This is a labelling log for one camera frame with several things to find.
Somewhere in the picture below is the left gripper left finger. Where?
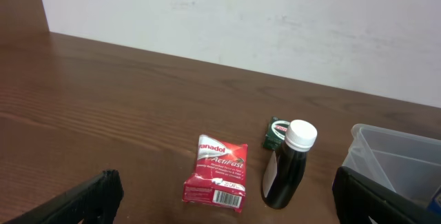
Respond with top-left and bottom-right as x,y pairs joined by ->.
8,170 -> 124,224

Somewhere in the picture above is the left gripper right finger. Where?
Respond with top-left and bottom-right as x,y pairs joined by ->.
332,166 -> 440,224

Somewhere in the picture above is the blue medicine box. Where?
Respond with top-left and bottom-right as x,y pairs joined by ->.
427,187 -> 441,215

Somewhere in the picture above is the clear plastic container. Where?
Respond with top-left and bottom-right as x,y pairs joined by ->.
343,124 -> 440,208

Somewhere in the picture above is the dark bottle white cap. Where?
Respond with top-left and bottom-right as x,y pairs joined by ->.
261,119 -> 318,210

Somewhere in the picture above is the green Zam-Buk box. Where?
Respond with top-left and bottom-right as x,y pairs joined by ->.
262,116 -> 290,150

